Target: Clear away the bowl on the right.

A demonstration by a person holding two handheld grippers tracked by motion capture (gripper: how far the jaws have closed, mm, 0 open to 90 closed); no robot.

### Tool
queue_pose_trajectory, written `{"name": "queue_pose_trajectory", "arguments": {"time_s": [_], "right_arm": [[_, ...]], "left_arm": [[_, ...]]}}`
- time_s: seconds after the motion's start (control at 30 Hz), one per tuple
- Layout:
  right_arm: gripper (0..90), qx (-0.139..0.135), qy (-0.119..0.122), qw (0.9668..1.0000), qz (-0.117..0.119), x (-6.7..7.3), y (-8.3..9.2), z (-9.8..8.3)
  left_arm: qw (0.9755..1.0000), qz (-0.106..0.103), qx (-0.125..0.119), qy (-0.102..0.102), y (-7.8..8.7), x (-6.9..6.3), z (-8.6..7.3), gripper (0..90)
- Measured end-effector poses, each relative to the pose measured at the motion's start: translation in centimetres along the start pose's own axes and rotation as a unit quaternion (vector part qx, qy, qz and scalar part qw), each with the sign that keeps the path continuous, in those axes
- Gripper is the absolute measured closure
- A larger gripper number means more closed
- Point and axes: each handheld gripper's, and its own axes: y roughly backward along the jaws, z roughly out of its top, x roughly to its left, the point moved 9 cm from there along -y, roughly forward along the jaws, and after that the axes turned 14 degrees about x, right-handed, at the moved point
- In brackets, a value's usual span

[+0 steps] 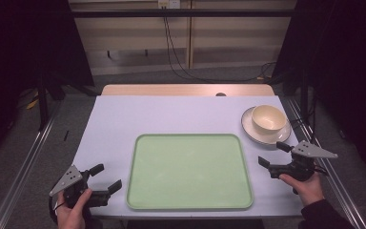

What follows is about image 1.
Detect white plate with dark rim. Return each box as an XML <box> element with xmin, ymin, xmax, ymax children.
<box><xmin>240</xmin><ymin>105</ymin><xmax>293</xmax><ymax>146</ymax></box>

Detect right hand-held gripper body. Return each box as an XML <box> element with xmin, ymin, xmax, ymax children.
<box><xmin>268</xmin><ymin>139</ymin><xmax>339</xmax><ymax>183</ymax></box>

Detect black metal stand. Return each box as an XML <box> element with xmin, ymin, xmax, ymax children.
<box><xmin>36</xmin><ymin>63</ymin><xmax>51</xmax><ymax>132</ymax></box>

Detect yellow floor cable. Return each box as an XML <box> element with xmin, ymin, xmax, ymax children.
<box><xmin>25</xmin><ymin>91</ymin><xmax>40</xmax><ymax>111</ymax></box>

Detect light green tray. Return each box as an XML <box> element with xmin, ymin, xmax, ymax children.
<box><xmin>126</xmin><ymin>133</ymin><xmax>254</xmax><ymax>212</ymax></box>

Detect person's left hand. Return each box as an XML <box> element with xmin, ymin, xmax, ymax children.
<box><xmin>54</xmin><ymin>187</ymin><xmax>93</xmax><ymax>229</ymax></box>

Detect cream bowl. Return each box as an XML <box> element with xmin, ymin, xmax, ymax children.
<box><xmin>251</xmin><ymin>104</ymin><xmax>288</xmax><ymax>135</ymax></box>

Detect black wall cable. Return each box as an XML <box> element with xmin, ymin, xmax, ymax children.
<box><xmin>162</xmin><ymin>6</ymin><xmax>278</xmax><ymax>83</ymax></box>

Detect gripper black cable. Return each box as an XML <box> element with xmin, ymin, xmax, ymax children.
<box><xmin>312</xmin><ymin>161</ymin><xmax>330</xmax><ymax>177</ymax></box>
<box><xmin>47</xmin><ymin>194</ymin><xmax>66</xmax><ymax>225</ymax></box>

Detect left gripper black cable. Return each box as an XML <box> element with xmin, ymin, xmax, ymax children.
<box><xmin>47</xmin><ymin>194</ymin><xmax>66</xmax><ymax>225</ymax></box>

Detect white wall outlet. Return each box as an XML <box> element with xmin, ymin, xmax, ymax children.
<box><xmin>157</xmin><ymin>0</ymin><xmax>182</xmax><ymax>10</ymax></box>

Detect aluminium floor rail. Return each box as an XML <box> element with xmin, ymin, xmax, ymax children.
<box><xmin>0</xmin><ymin>100</ymin><xmax>65</xmax><ymax>229</ymax></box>
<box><xmin>285</xmin><ymin>96</ymin><xmax>366</xmax><ymax>229</ymax></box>

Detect white table mat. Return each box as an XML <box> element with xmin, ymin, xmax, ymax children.
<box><xmin>71</xmin><ymin>94</ymin><xmax>305</xmax><ymax>221</ymax></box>

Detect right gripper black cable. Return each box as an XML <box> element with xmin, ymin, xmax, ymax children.
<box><xmin>312</xmin><ymin>161</ymin><xmax>330</xmax><ymax>177</ymax></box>

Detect person's right hand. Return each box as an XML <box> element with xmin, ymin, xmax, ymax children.
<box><xmin>278</xmin><ymin>173</ymin><xmax>326</xmax><ymax>208</ymax></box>

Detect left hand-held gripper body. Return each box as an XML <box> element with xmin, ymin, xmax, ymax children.
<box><xmin>49</xmin><ymin>164</ymin><xmax>111</xmax><ymax>210</ymax></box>

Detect black horizontal bar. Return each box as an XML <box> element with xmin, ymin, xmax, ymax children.
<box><xmin>71</xmin><ymin>9</ymin><xmax>297</xmax><ymax>19</ymax></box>

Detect dark curtain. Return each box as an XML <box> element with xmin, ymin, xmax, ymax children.
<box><xmin>272</xmin><ymin>0</ymin><xmax>366</xmax><ymax>176</ymax></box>
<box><xmin>0</xmin><ymin>0</ymin><xmax>95</xmax><ymax>166</ymax></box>

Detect wooden table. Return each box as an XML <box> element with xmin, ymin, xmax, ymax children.
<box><xmin>100</xmin><ymin>83</ymin><xmax>276</xmax><ymax>97</ymax></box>

